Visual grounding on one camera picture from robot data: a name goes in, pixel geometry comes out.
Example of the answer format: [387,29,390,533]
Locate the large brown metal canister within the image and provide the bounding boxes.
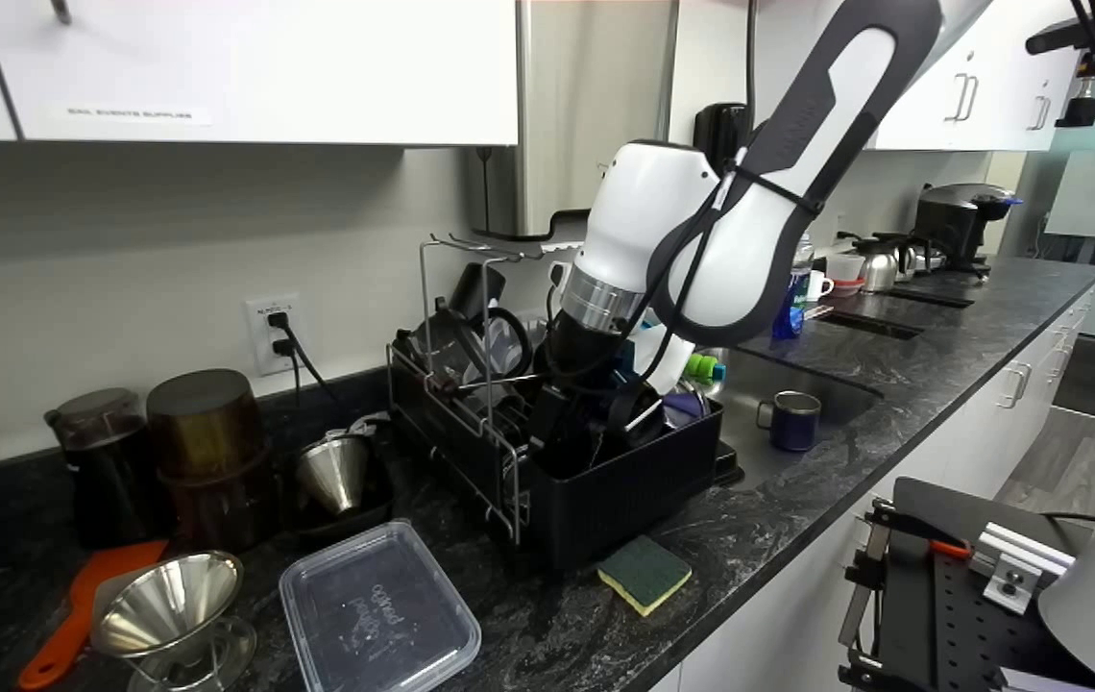
[142,366,280,556]

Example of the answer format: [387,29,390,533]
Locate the black camera stand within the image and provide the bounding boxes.
[1020,0,1095,133]

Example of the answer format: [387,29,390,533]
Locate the green squeeze bottle blue cap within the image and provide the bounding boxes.
[679,351,732,397]

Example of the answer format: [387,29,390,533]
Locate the navy blue plastic cup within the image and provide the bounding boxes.
[660,389,711,435]

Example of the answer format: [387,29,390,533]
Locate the black cup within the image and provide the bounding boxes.
[443,257,512,330]

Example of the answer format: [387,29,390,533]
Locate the black coffee machine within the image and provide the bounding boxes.
[905,178,1027,281]

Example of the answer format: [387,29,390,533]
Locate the blue soap bottle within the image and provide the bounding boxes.
[770,273,816,347]

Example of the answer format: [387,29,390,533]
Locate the round glass lid black rim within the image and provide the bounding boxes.
[475,301,537,384]

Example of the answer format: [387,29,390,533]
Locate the small dark metal canister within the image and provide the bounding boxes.
[39,384,171,553]

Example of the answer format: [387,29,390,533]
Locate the red handled hand tool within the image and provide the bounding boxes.
[861,495,980,569]

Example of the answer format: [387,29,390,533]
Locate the black dish rack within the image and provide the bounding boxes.
[382,225,729,576]

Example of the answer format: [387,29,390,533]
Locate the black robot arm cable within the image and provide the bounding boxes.
[619,0,831,390]

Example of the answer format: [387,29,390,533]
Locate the white upper cabinet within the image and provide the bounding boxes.
[0,0,523,155]
[672,0,1084,157]

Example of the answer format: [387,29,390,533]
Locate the white lower cabinet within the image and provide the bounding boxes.
[651,284,1095,692]

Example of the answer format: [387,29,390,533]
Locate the black perforated tool board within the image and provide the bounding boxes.
[832,474,1065,692]

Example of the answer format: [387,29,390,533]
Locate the white cabinet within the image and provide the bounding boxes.
[651,284,1095,692]
[0,0,523,155]
[672,0,1084,157]

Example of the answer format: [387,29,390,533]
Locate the orange plastic spatula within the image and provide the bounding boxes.
[16,533,175,692]

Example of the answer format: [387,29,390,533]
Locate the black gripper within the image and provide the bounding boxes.
[535,311,637,416]

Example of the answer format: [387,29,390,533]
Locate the navy blue metal mug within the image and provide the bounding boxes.
[764,384,831,457]

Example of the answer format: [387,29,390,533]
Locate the white wall outlet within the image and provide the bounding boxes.
[240,290,307,380]

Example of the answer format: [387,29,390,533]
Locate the clear plastic food container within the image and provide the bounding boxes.
[272,513,489,692]

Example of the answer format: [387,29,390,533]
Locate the large steel funnel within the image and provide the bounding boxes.
[88,544,257,692]

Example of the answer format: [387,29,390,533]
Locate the small steel coffee dripper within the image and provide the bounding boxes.
[286,406,394,522]

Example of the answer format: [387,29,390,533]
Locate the silver metal clamp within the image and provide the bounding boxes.
[966,513,1080,619]

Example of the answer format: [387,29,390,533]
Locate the black power cord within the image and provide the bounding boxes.
[259,311,355,428]

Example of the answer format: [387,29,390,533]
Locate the green and yellow sponge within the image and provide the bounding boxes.
[591,529,697,624]

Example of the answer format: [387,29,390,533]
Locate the steel paper towel dispenser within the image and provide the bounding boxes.
[462,0,679,244]

